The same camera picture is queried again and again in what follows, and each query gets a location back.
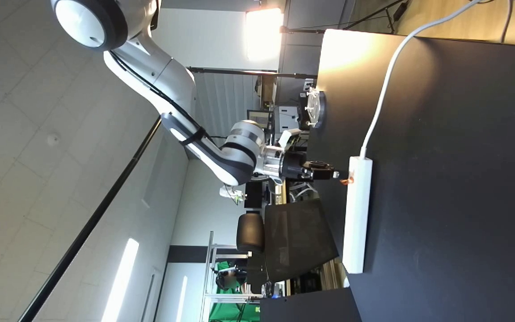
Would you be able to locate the white round smoke detector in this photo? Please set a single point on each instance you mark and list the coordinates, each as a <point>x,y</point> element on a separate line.
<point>53,137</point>

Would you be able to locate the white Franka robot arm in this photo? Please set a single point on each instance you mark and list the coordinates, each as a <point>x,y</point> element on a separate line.
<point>162,77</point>

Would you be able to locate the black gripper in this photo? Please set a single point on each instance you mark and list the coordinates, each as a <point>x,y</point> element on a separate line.
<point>292,166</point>

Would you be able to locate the long ceiling light strip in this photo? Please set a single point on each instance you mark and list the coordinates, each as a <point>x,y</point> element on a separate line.
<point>121,279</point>

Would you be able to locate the black partition panel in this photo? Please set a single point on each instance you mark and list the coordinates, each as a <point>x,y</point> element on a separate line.
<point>300,241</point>

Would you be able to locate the orange rocker switch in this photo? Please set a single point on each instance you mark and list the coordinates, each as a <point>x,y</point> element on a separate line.
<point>346,177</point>

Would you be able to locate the white power strip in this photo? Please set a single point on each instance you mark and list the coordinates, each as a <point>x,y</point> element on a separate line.
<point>359,220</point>

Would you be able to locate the black divider board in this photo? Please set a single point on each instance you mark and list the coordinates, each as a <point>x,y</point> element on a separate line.
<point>312,306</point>

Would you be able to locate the bright window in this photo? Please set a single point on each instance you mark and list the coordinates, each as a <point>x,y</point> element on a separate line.
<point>266,34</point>

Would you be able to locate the short ceiling light strip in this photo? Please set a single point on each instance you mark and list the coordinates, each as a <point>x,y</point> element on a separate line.
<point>182,297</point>

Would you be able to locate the white shelf rack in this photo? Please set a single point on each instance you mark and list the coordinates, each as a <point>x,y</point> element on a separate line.
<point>208,273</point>

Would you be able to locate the grey equipment box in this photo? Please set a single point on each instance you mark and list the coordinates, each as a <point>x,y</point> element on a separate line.
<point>287,118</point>

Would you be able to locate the green storage bins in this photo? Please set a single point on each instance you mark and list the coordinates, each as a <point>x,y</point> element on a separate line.
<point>233,311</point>

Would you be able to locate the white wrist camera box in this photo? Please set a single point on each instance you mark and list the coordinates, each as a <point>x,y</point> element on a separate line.
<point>289,137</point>

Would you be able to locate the black office chair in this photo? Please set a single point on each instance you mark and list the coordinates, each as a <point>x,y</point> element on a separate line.
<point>249,230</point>

